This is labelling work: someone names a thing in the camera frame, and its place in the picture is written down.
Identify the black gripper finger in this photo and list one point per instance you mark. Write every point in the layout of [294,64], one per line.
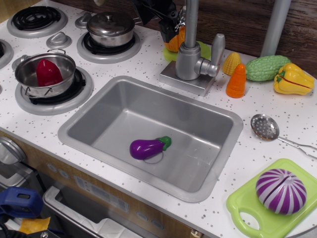
[169,29]
[144,13]

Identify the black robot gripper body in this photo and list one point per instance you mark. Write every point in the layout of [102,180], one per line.
[163,9]

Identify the silver toy faucet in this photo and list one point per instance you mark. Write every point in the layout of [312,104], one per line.
[191,72]

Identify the orange toy fruit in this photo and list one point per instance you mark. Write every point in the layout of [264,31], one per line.
[174,44]

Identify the steel pot with lid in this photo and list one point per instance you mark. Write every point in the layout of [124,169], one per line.
[111,29]

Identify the grey stove knob upper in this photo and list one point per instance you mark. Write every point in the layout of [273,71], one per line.
[82,21]

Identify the back right stove burner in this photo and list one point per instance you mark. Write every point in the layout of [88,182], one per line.
[90,51]

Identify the stove burner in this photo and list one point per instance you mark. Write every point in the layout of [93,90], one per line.
[36,22]
[6,53]
[90,51]
[76,95]

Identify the yellow toy corn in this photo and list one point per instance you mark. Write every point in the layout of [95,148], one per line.
[230,63]

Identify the orange toy carrot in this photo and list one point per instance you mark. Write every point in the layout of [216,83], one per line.
[237,83]

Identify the grey stove knob middle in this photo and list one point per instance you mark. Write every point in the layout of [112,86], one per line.
[58,41]

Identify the front right stove burner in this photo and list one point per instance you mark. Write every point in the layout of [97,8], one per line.
[76,95]

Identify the green toy bitter gourd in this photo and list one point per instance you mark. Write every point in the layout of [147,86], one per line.
[265,68]

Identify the back left stove burner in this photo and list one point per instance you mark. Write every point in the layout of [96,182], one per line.
[36,22]

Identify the red toy pepper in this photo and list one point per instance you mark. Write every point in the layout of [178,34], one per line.
[47,73]

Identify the grey vertical pole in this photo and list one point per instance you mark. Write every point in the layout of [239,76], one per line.
[275,27]

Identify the open steel pot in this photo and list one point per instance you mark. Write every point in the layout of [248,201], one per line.
[25,74]

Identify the grey plastic sink basin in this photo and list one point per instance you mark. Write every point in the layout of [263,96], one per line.
[127,109]

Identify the purple toy eggplant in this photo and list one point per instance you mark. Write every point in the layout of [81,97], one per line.
[141,149]

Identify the yellow toy bell pepper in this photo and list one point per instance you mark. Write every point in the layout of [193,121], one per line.
[291,79]

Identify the steel slotted spoon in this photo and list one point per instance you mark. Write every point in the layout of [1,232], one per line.
[266,128]

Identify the far left stove burner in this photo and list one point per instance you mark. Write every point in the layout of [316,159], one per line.
[6,53]

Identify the grey round front knob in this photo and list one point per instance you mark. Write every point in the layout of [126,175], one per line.
[10,152]

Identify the purple striped toy onion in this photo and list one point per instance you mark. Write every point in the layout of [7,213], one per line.
[281,191]

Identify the green plastic cutting board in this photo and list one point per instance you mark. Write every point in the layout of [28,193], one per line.
[271,225]

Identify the blue clamp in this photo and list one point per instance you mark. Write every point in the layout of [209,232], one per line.
[20,202]

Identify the yellow tape piece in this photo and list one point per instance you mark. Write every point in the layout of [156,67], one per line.
[33,225]

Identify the silver oven door handle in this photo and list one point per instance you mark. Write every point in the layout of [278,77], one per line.
[106,228]

